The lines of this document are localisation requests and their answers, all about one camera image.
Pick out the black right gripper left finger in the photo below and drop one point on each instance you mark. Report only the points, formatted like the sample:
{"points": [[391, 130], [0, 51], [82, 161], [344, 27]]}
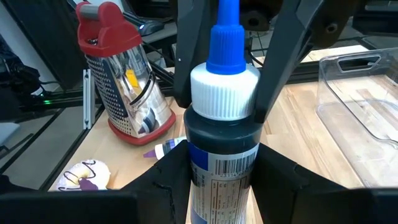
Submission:
{"points": [[168, 193]]}

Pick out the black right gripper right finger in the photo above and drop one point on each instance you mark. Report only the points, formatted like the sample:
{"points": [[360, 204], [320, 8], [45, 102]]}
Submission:
{"points": [[286, 196]]}

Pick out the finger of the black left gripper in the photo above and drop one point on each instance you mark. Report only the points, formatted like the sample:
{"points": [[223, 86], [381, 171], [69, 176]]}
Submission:
{"points": [[192, 37], [289, 40]]}

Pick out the violet food colour bottle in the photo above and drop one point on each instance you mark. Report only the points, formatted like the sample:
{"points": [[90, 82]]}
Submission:
{"points": [[166, 147]]}

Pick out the blue food colour bottle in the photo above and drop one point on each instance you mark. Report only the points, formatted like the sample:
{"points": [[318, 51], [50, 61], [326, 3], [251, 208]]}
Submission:
{"points": [[222, 133]]}

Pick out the black computer mouse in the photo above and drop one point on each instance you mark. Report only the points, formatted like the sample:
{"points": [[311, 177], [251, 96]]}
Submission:
{"points": [[150, 27]]}

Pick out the red metal cheese grater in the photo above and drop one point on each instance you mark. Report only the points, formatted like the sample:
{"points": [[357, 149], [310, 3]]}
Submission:
{"points": [[124, 87]]}

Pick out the white frosted donut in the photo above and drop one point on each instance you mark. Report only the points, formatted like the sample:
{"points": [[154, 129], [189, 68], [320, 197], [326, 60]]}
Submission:
{"points": [[84, 175]]}

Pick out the clear plastic bin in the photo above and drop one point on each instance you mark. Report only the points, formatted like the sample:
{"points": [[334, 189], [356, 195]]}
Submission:
{"points": [[357, 109]]}

